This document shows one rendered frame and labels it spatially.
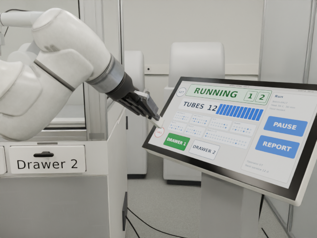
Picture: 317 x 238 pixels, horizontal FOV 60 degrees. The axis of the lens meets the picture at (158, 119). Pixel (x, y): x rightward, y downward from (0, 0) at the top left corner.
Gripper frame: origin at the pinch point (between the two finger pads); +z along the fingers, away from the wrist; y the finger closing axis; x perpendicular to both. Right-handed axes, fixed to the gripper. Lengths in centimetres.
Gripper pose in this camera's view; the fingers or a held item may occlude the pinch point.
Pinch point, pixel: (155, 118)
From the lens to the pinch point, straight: 83.0
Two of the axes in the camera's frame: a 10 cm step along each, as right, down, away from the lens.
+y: -7.8, -0.5, 6.2
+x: -3.3, 8.8, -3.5
